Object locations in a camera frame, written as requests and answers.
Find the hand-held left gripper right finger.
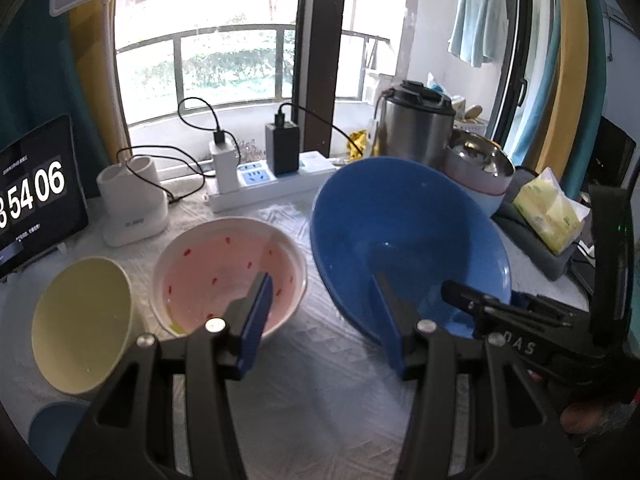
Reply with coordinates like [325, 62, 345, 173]
[372, 272, 583, 480]

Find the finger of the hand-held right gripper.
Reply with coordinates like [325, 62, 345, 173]
[441, 280, 576, 335]
[510, 290, 594, 319]

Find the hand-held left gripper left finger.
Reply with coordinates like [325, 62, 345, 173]
[57, 271, 275, 480]

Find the pink strawberry print bowl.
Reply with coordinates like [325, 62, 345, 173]
[151, 216, 308, 338]

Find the dark blue bowl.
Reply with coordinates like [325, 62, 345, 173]
[309, 156, 512, 348]

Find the pale yellow bowl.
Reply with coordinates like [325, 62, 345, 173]
[31, 256, 135, 397]

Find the blue plate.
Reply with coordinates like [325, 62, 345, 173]
[27, 400, 91, 461]

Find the person's right hand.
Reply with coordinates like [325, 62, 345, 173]
[559, 401, 630, 435]

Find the white textured tablecloth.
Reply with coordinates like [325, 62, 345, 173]
[0, 195, 591, 480]

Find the yellow tissue pack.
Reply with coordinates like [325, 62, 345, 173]
[512, 166, 591, 255]

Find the light blue bowl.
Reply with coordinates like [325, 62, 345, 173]
[475, 187, 506, 216]

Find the pink steel-lined bowl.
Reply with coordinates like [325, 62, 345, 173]
[442, 129, 516, 196]

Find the white power strip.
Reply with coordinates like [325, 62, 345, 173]
[207, 152, 338, 212]

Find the white charger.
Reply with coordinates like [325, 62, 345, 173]
[209, 131, 240, 195]

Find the dark furniture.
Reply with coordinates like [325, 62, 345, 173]
[595, 115, 638, 191]

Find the white desk lamp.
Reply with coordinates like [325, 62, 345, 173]
[50, 0, 173, 247]

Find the white plastic basket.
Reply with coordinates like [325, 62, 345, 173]
[452, 102, 491, 133]

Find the small white box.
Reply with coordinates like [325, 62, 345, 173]
[299, 150, 337, 173]

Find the black charger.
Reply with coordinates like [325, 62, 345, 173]
[265, 114, 301, 176]

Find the yellow foil packet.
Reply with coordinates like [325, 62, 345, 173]
[346, 130, 373, 158]

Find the blue packet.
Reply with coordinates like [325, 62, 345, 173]
[425, 72, 453, 96]

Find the yellow curtain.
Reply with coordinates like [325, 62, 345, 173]
[545, 0, 608, 201]
[67, 0, 133, 171]

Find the black tablet with clock display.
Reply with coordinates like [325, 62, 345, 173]
[0, 114, 90, 281]

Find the teal curtain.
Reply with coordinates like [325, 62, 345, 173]
[517, 0, 611, 196]
[0, 0, 108, 191]

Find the balcony railing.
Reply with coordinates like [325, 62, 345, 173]
[115, 24, 393, 126]

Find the light blue hanging towel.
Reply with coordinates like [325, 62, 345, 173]
[447, 0, 508, 68]

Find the white air conditioner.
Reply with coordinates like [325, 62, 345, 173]
[602, 0, 638, 61]

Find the black charger cable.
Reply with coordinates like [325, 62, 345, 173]
[177, 97, 226, 145]
[275, 101, 362, 158]

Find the black lamp cable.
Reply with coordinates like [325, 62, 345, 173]
[117, 146, 216, 206]

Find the dark sliding door frame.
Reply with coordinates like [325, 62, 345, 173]
[292, 0, 533, 161]

